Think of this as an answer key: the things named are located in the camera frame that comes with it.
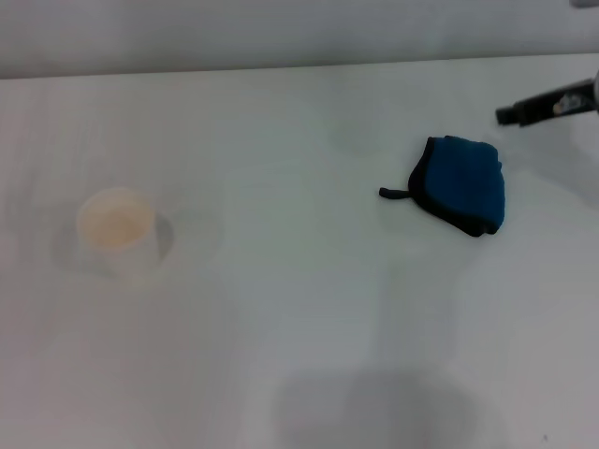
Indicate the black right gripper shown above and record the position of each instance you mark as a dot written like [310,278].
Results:
[545,100]

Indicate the blue rag with black edge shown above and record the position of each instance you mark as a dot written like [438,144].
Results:
[468,187]

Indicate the white paper cup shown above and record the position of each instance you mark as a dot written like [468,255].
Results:
[121,238]

